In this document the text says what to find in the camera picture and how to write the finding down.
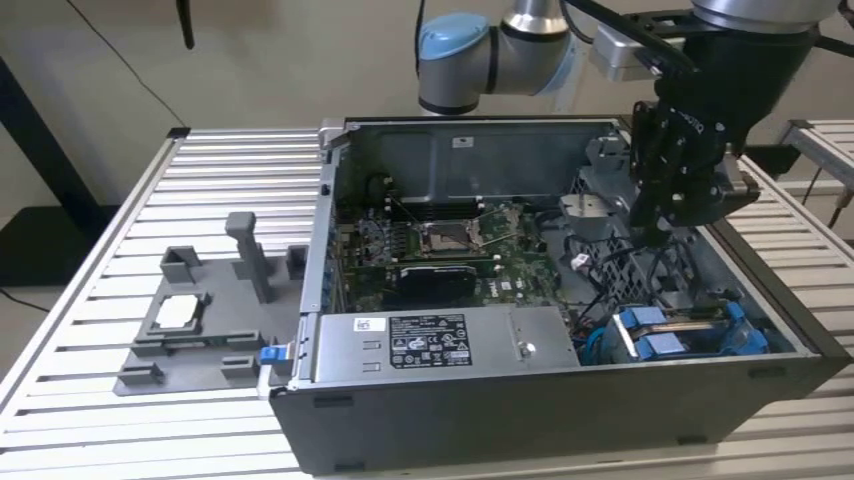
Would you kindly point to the silver CPU plate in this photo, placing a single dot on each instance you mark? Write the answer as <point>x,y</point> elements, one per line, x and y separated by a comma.
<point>180,312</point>

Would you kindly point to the grey parts rack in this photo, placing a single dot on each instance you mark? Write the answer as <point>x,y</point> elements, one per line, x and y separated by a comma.
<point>221,360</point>

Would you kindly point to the black desk leg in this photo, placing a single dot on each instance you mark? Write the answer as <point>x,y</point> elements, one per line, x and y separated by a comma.
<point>41,175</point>

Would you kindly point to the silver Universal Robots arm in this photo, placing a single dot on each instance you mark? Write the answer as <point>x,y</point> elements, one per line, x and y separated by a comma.
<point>521,65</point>

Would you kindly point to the hard disk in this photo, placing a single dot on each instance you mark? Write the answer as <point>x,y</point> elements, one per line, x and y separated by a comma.
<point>651,345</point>

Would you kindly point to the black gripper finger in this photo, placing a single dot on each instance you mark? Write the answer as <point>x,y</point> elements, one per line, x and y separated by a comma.
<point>655,165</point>
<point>711,195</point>

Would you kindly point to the silver power supply unit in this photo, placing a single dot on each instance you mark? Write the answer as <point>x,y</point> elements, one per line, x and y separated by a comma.
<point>428,345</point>

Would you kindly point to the black camera mounting bracket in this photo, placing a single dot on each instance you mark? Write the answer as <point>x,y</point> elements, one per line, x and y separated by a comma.
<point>641,30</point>

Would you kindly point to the grey metal drive cage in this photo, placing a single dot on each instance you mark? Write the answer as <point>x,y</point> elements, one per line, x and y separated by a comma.
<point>590,215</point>

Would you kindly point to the black open PC case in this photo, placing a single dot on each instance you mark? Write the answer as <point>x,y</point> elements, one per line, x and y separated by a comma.
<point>508,430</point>

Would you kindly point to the grey metal disk bay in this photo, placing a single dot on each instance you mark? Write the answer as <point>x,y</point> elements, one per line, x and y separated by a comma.
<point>624,345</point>

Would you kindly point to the green motherboard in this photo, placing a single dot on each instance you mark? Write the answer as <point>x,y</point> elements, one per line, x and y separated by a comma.
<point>521,260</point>

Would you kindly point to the black graphics card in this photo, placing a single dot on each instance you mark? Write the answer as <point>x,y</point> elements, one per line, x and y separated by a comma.
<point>434,286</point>

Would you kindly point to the blue case latch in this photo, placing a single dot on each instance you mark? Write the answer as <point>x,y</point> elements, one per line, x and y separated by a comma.
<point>269,355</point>

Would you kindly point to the CPU socket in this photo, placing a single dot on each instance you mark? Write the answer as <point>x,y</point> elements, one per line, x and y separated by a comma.
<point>444,239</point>

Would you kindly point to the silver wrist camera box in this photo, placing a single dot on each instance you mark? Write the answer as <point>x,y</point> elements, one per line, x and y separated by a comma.
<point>617,50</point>

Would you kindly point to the metal slat side table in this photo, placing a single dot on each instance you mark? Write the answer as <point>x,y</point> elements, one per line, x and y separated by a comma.
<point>828,145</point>

